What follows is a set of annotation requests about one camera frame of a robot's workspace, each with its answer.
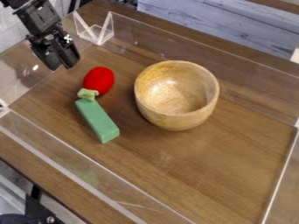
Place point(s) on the clear acrylic corner bracket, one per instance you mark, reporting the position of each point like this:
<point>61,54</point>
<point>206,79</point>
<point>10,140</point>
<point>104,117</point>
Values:
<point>97,34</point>

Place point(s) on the wooden bowl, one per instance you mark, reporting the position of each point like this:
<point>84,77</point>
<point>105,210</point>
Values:
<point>177,94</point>

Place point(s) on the red plush strawberry toy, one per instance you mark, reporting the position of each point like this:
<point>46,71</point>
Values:
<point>98,83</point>

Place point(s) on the clear acrylic tray wall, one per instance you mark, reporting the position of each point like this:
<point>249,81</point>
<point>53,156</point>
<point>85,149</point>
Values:
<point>226,173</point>

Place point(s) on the green rectangular block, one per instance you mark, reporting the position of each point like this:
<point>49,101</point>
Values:
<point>98,119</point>

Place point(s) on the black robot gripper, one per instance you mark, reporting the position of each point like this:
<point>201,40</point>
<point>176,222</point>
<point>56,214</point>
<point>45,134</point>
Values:
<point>44,23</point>

